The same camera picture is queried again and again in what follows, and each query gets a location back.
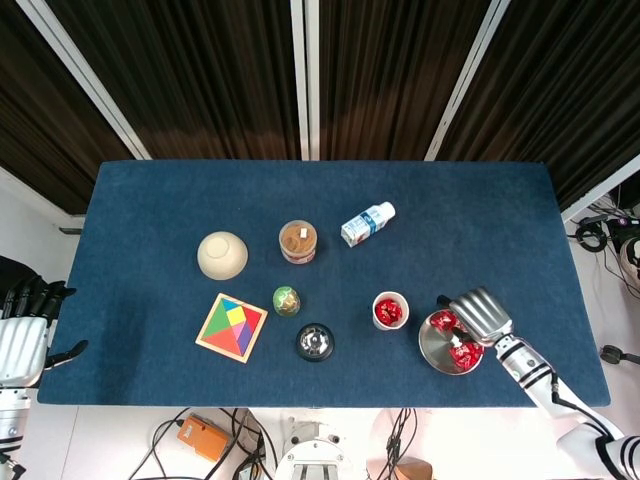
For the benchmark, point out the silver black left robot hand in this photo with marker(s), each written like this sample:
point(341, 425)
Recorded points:
point(20, 350)

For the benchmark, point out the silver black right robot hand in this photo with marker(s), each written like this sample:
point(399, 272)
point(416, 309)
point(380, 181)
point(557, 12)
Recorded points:
point(482, 315)

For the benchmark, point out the red candy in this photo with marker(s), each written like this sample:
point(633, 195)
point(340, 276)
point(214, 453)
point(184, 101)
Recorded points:
point(444, 320)
point(467, 354)
point(396, 312)
point(382, 310)

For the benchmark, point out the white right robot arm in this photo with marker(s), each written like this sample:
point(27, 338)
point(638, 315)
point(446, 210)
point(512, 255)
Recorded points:
point(525, 365)

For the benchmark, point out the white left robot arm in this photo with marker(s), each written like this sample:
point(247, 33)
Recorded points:
point(10, 425)

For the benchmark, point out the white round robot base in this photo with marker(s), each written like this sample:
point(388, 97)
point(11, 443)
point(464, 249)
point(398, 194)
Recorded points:
point(312, 455)

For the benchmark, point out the silver metal plate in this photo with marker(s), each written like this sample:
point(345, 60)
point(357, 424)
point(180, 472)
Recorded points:
point(435, 350)

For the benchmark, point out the white paper cup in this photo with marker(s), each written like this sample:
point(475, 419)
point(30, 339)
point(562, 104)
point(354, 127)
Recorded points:
point(387, 326)

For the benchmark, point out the black floor foot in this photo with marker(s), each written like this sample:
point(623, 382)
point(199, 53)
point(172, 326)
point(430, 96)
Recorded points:
point(612, 354)

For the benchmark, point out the white milk carton bottle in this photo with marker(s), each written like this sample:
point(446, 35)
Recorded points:
point(362, 227)

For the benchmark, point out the white rounded object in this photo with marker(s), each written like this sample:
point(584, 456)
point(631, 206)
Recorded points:
point(631, 257)

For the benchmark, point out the brown wooden round piece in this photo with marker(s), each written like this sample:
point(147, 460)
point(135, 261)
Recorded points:
point(415, 471)

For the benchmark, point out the chrome black call bell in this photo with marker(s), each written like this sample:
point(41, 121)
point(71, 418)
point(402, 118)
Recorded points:
point(314, 341)

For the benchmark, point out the green gold painted doll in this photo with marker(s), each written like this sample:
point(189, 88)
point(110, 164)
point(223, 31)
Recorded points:
point(286, 301)

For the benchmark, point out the blue table cloth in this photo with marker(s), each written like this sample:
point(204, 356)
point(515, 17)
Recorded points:
point(150, 200)

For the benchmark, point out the clear rubber band jar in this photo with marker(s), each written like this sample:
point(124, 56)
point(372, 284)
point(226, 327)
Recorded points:
point(297, 240)

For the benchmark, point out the orange box device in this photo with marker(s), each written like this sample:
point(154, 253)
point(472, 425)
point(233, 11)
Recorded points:
point(202, 437)

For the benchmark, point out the colourful wooden tangram puzzle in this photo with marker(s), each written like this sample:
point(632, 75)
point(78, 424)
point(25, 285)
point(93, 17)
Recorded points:
point(225, 335)

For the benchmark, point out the cream upturned bowl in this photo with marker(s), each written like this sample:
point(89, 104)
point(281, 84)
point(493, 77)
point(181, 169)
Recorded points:
point(222, 255)

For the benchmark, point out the dark brown pleated curtain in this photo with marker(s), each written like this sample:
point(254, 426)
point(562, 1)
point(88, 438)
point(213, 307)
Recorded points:
point(200, 75)
point(390, 75)
point(575, 100)
point(40, 125)

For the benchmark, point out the white partition frame post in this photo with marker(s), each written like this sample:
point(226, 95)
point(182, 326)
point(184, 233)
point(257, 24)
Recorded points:
point(298, 75)
point(600, 190)
point(470, 75)
point(82, 75)

